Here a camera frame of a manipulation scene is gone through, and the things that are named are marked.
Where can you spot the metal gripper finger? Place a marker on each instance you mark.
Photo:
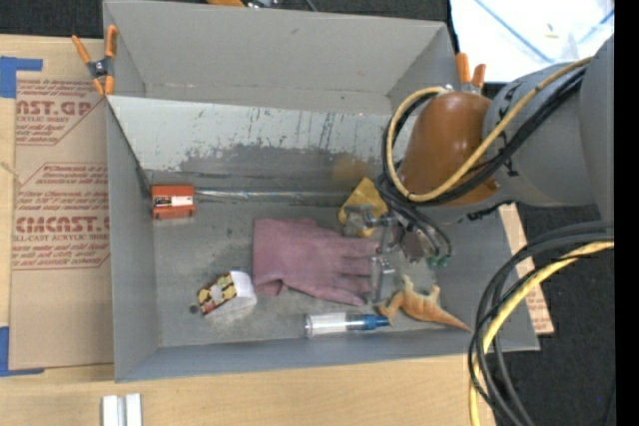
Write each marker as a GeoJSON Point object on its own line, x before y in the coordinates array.
{"type": "Point", "coordinates": [357, 217]}
{"type": "Point", "coordinates": [383, 275]}

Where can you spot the yellow wedge block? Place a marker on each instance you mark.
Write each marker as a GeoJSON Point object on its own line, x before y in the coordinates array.
{"type": "Point", "coordinates": [368, 195]}

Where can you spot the orange toy dinosaur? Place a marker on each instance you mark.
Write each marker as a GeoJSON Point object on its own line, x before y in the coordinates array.
{"type": "Point", "coordinates": [419, 305]}

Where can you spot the pink glove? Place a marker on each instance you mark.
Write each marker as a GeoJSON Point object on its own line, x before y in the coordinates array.
{"type": "Point", "coordinates": [304, 259]}

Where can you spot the clear spray bottle blue cap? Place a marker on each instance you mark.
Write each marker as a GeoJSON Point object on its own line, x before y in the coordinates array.
{"type": "Point", "coordinates": [332, 324]}

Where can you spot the white packet with colourful print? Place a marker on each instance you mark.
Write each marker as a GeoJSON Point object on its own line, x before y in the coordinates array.
{"type": "Point", "coordinates": [227, 294]}

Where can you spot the grey metal bin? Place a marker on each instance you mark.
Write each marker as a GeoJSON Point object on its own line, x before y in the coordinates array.
{"type": "Point", "coordinates": [279, 65]}

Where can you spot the red-orange small box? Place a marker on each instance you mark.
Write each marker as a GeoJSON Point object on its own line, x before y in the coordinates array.
{"type": "Point", "coordinates": [172, 201]}

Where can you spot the brown cardboard board red print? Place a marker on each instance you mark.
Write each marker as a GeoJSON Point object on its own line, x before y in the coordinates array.
{"type": "Point", "coordinates": [60, 299]}

